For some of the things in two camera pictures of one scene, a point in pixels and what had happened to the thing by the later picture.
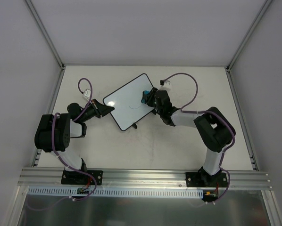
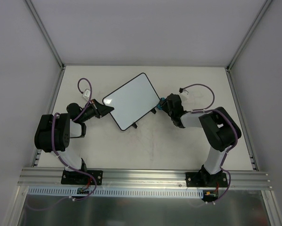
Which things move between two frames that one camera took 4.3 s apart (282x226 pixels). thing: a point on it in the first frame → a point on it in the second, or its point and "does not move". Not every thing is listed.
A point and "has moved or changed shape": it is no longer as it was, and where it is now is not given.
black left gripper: [95, 109] does not move
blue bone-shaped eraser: [146, 92] has moved or changed shape
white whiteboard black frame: [128, 108] does not move
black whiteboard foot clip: [135, 125] does not move
